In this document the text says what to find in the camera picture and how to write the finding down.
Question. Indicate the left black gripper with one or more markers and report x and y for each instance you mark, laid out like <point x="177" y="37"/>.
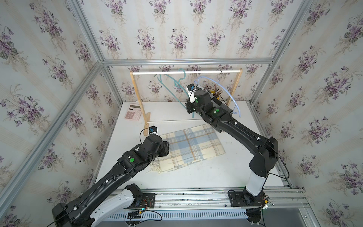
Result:
<point x="165" y="148"/>

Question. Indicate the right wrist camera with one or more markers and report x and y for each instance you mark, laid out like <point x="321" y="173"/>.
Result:
<point x="191" y="90"/>

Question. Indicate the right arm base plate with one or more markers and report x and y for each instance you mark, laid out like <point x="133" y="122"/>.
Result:
<point x="245" y="199"/>

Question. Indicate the light blue clothes hanger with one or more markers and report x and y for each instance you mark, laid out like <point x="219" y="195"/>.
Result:
<point x="196" y="81"/>

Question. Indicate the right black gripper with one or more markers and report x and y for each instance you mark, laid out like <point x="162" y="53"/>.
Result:
<point x="187" y="104"/>

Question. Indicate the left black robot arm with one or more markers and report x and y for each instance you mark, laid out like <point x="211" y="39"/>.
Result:
<point x="81" y="212"/>

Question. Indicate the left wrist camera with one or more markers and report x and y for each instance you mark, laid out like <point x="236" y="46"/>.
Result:
<point x="153" y="130"/>

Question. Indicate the pencils in cup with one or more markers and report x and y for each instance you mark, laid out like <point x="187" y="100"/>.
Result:
<point x="214" y="88"/>

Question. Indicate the wooden clothes rack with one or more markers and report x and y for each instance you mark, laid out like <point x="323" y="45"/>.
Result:
<point x="177" y="75"/>

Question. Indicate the cream blue plaid scarf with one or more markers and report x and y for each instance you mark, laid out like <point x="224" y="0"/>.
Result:
<point x="187" y="147"/>

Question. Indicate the yellow pencil cup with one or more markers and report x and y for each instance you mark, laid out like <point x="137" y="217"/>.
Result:
<point x="216" y="94"/>

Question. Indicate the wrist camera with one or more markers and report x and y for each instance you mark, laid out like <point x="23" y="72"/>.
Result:
<point x="153" y="130"/>
<point x="191" y="90"/>

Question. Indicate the pink calculator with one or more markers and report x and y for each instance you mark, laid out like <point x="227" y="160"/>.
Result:
<point x="133" y="112"/>

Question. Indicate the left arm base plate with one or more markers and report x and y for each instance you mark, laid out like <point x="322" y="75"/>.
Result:
<point x="141" y="200"/>

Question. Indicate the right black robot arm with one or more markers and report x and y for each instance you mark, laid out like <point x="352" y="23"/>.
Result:
<point x="220" y="117"/>

